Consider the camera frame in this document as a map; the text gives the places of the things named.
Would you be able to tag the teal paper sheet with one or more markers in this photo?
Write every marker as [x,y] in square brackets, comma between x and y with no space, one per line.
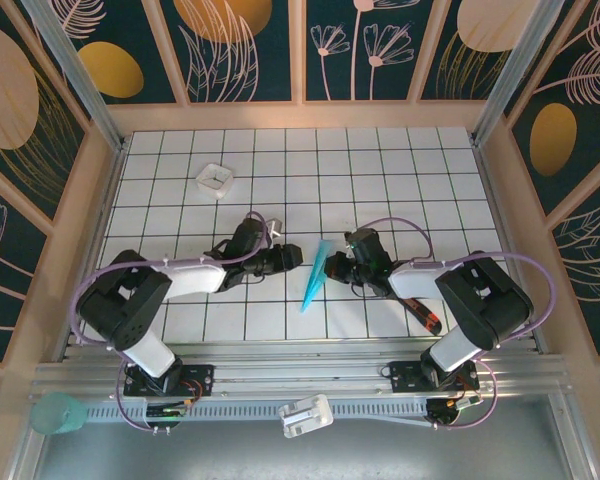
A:
[316,277]

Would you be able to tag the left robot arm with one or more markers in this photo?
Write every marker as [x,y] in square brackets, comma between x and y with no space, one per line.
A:
[125,305]

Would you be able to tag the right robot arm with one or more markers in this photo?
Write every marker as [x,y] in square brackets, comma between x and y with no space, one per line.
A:
[485,305]

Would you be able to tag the small white square dish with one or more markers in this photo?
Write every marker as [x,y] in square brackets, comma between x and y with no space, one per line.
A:
[214,179]

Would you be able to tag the small black circuit board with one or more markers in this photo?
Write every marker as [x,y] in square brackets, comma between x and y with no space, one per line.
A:
[165,412]
[450,407]

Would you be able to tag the teal plastic cup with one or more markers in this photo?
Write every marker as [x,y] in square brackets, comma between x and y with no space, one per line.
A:
[55,412]

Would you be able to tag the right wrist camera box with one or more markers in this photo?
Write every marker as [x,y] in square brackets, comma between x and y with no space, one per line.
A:
[349,242]

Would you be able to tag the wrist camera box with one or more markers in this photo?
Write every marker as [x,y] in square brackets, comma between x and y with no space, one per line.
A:
[349,242]
[276,227]

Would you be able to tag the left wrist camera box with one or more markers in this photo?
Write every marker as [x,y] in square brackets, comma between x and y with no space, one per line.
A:
[276,227]

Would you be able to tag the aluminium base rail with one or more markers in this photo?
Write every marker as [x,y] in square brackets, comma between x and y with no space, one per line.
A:
[300,372]

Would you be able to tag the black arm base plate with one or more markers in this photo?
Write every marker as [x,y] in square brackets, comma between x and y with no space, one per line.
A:
[402,375]
[202,375]

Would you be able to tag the white plastic bracket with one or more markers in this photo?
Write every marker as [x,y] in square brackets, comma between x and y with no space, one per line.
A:
[305,415]

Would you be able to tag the aluminium frame post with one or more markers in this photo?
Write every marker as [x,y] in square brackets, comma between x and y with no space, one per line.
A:
[510,70]
[80,75]

